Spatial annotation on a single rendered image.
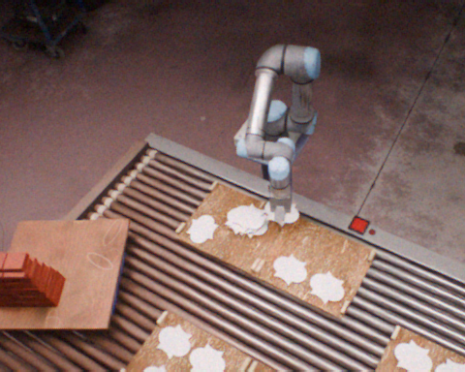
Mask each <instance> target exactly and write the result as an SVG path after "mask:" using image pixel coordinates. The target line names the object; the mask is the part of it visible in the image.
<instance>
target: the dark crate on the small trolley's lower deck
mask: <svg viewBox="0 0 465 372"><path fill-rule="evenodd" d="M32 1H33V3H34V5H35V6H36V8H37V10H38V12H39V14H40V16H41V18H42V20H43V22H44V24H45V26H46V29H53V28H54V27H55V26H56V25H58V24H59V23H60V22H61V20H62V19H64V18H65V17H66V16H67V15H68V14H69V13H70V11H69V9H70V8H68V4H67V3H66V0H32ZM26 5H28V7H27V8H26V9H25V10H23V11H21V10H22V9H23V8H24V7H25V6H26ZM11 10H12V12H13V13H14V14H15V16H16V20H18V23H22V24H27V25H32V26H37V27H41V26H40V24H39V22H38V20H37V19H36V18H35V16H34V14H33V12H32V10H31V8H30V6H29V4H28V2H27V0H20V1H19V2H18V3H16V4H15V5H14V6H13V7H12V8H11Z"/></svg>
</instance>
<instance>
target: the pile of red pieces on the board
mask: <svg viewBox="0 0 465 372"><path fill-rule="evenodd" d="M65 279H66V278H65V277H64V276H63V275H62V274H61V273H59V271H58V270H57V269H54V268H52V267H51V266H50V265H45V264H44V263H43V262H38V259H37V258H36V257H30V255H29V254H28V253H27V252H11V253H7V252H3V253H0V307H27V306H28V307H57V306H58V302H59V299H60V296H61V293H62V289H63V286H64V282H65Z"/></svg>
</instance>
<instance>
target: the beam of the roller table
mask: <svg viewBox="0 0 465 372"><path fill-rule="evenodd" d="M145 141H148V142H149V145H150V147H151V149H152V150H156V151H158V152H159V153H161V154H163V155H165V156H168V157H170V158H172V159H174V160H176V161H178V162H180V163H183V164H185V165H187V166H190V167H192V168H194V169H197V170H199V171H202V172H205V173H207V174H209V175H212V176H214V177H216V178H218V179H221V180H223V181H225V182H228V183H230V184H231V185H234V186H236V187H238V188H240V189H243V190H245V191H247V192H250V193H252V194H254V195H256V196H259V197H261V198H263V199H266V200H268V201H269V198H268V196H269V193H268V192H267V190H268V186H267V185H268V183H269V182H267V181H265V180H262V179H260V178H258V177H256V176H254V175H252V174H249V173H247V172H244V171H242V170H238V169H236V168H234V167H231V166H229V165H227V164H224V163H222V162H219V161H217V160H215V159H212V158H210V157H208V156H205V155H203V154H200V153H199V152H197V151H194V150H192V149H190V148H187V147H185V146H183V145H180V144H178V143H175V142H173V141H171V140H168V139H165V138H162V137H160V136H157V135H155V134H153V133H151V134H150V135H149V137H148V138H147V139H146V140H145ZM293 203H297V207H296V208H295V209H296V210H297V211H298V213H299V214H301V215H304V216H306V217H308V218H310V219H313V220H315V221H317V222H320V223H322V224H324V225H327V226H329V227H331V228H333V229H336V230H338V231H340V232H342V233H345V234H347V235H350V236H352V237H354V238H357V239H359V240H361V241H363V242H366V243H368V244H370V245H373V246H375V247H377V248H380V249H382V250H384V251H386V252H389V253H391V254H392V255H395V256H397V257H399V258H401V259H404V260H406V261H408V262H411V263H413V264H417V265H419V266H421V267H423V268H426V269H428V270H430V271H433V272H435V273H437V274H439V275H442V276H444V277H446V278H449V279H450V280H452V281H454V282H457V283H459V284H461V285H464V286H465V264H464V263H460V262H457V261H455V260H453V259H450V258H448V257H446V256H443V255H441V254H438V253H436V252H434V251H431V250H429V249H427V248H424V247H422V246H420V245H417V244H416V243H414V242H412V241H410V240H407V239H405V238H403V237H400V236H398V235H395V234H392V233H390V232H386V231H384V230H381V229H379V228H376V227H374V226H372V225H368V227H367V229H366V231H365V233H364V234H363V235H361V234H358V233H356V232H352V231H350V230H348V226H349V224H350V223H351V221H352V219H353V218H354V217H351V216H349V215H347V214H344V213H342V212H340V211H337V210H335V209H332V208H330V207H328V206H325V205H323V204H321V203H318V202H316V201H312V200H310V199H307V198H305V197H303V196H301V195H299V194H297V193H294V192H293ZM370 229H373V230H375V234H369V233H368V231H369V230H370Z"/></svg>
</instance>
